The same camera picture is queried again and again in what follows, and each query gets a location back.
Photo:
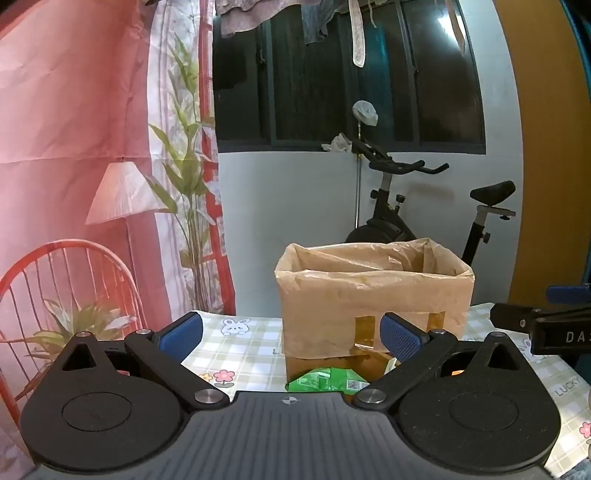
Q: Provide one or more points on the black exercise bike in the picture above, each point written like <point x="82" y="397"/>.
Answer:
<point x="383" y="226"/>

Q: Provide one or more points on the hanging blue grey garment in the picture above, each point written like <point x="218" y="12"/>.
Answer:
<point x="318" y="23"/>

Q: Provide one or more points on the dark glass window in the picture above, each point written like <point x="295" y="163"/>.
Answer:
<point x="314" y="92"/>

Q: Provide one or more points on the cardboard box with plastic liner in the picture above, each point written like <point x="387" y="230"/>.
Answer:
<point x="369" y="295"/>

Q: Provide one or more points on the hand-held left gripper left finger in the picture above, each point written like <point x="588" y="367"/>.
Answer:
<point x="182" y="334"/>

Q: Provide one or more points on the brown wooden door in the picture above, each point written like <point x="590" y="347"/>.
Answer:
<point x="545" y="184"/>

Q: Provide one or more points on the crumpled white tissue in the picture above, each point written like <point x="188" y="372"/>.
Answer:
<point x="339" y="143"/>

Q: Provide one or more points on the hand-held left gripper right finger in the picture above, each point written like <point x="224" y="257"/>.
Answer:
<point x="399" y="339"/>

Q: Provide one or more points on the hanging purple grey garment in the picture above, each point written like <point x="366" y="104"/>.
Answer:
<point x="240" y="18"/>

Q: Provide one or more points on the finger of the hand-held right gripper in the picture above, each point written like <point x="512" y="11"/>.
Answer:
<point x="570" y="294"/>
<point x="510" y="317"/>

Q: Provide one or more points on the checked rabbit print tablecloth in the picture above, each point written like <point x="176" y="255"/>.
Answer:
<point x="249" y="350"/>

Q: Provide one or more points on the green snack packet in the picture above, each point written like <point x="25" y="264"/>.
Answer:
<point x="323" y="381"/>

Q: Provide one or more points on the thin metal pole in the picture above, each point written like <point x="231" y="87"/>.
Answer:
<point x="358" y="194"/>

